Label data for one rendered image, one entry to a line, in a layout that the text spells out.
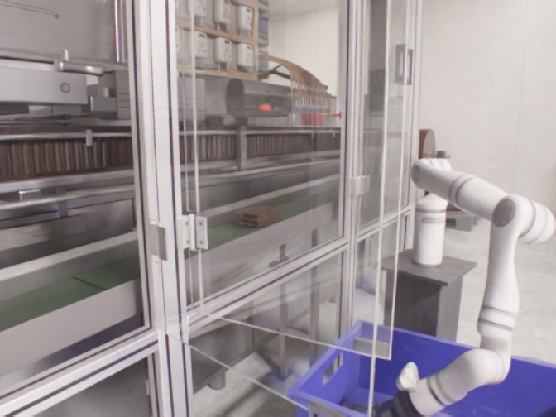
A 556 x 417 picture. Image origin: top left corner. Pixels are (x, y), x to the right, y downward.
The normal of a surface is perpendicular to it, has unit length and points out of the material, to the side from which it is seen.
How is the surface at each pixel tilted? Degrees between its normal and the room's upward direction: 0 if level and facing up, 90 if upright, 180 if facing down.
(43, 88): 90
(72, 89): 90
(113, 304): 90
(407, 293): 90
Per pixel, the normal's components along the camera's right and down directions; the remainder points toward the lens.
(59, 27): 0.83, 0.11
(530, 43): -0.56, 0.15
